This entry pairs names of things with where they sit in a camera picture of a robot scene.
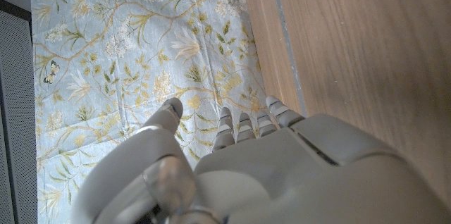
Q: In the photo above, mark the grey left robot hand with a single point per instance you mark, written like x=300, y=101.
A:
x=282, y=181

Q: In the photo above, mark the floral butterfly backdrop cloth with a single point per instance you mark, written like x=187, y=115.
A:
x=105, y=41

